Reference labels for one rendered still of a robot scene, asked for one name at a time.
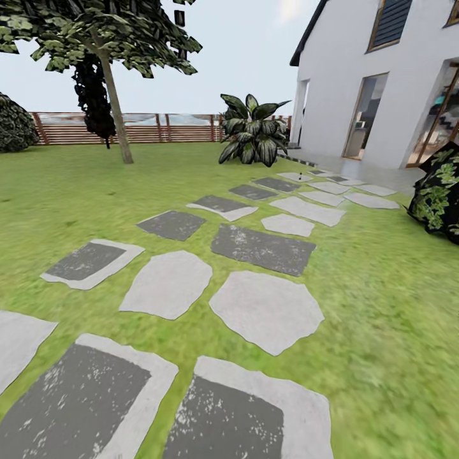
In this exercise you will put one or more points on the tree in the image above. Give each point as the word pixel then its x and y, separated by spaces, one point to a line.
pixel 92 97
pixel 137 31

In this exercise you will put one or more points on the bush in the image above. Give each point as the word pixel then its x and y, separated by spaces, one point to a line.
pixel 17 127
pixel 228 115
pixel 436 200
pixel 255 140

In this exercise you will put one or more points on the fixed window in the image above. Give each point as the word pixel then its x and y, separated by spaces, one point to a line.
pixel 366 109

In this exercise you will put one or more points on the door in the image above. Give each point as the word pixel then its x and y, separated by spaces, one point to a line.
pixel 442 120

